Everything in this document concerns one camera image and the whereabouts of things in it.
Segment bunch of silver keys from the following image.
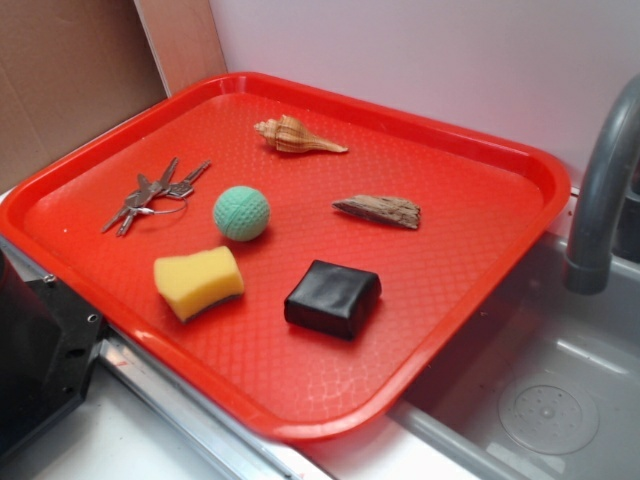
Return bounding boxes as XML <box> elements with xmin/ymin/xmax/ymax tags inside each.
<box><xmin>101</xmin><ymin>157</ymin><xmax>211</xmax><ymax>237</ymax></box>

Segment silver metal rail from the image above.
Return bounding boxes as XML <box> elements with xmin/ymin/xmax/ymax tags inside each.
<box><xmin>0</xmin><ymin>234</ymin><xmax>339</xmax><ymax>480</ymax></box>

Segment green dimpled ball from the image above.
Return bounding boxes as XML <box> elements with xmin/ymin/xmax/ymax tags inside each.
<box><xmin>213</xmin><ymin>186</ymin><xmax>271</xmax><ymax>242</ymax></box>

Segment grey plastic sink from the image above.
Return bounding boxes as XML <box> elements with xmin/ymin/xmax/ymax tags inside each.
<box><xmin>299</xmin><ymin>234</ymin><xmax>640</xmax><ymax>480</ymax></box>

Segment yellow sponge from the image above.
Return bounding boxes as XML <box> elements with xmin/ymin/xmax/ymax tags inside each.
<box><xmin>153</xmin><ymin>246</ymin><xmax>245</xmax><ymax>323</ymax></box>

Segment striped conch shell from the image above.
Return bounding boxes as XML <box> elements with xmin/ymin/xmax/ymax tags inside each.
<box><xmin>253</xmin><ymin>115</ymin><xmax>349</xmax><ymax>154</ymax></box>

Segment red plastic tray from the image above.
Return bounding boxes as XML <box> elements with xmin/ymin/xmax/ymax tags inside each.
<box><xmin>1</xmin><ymin>73</ymin><xmax>570</xmax><ymax>443</ymax></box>

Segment black wrapped block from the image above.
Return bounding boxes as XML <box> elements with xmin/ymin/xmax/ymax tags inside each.
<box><xmin>284</xmin><ymin>260</ymin><xmax>382</xmax><ymax>341</ymax></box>

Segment brown wood piece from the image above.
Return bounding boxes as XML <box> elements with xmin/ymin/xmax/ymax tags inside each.
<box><xmin>331</xmin><ymin>194</ymin><xmax>421</xmax><ymax>230</ymax></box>

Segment grey faucet spout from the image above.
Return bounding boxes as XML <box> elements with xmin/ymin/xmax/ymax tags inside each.
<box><xmin>563</xmin><ymin>76</ymin><xmax>639</xmax><ymax>295</ymax></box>

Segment brown cardboard panel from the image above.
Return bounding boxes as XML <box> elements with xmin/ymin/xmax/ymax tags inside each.
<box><xmin>1</xmin><ymin>1</ymin><xmax>227</xmax><ymax>191</ymax></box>

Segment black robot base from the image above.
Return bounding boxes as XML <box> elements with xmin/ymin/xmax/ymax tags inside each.
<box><xmin>1</xmin><ymin>255</ymin><xmax>104</xmax><ymax>463</ymax></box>

